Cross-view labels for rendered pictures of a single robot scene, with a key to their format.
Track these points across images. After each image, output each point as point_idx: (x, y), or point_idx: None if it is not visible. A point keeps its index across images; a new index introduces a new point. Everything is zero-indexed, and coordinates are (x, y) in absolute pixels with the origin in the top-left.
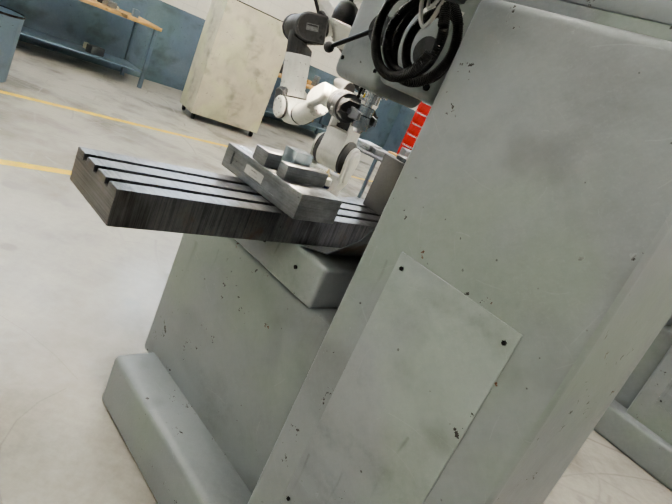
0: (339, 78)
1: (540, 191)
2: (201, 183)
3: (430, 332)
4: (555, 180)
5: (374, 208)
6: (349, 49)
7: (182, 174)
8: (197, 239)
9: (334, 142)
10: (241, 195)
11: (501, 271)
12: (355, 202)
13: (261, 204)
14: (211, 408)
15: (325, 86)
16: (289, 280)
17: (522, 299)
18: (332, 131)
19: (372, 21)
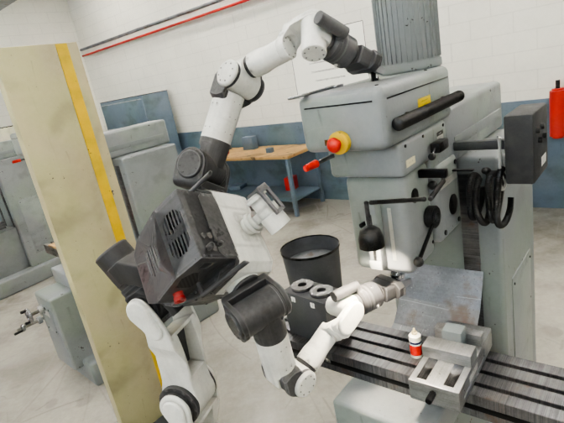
0: (339, 291)
1: (522, 206)
2: (541, 389)
3: (522, 285)
4: (523, 198)
5: None
6: (416, 249)
7: (550, 401)
8: None
9: (203, 381)
10: (509, 372)
11: (524, 240)
12: (339, 350)
13: (501, 361)
14: None
15: (360, 303)
16: None
17: (527, 239)
18: (195, 377)
19: (433, 216)
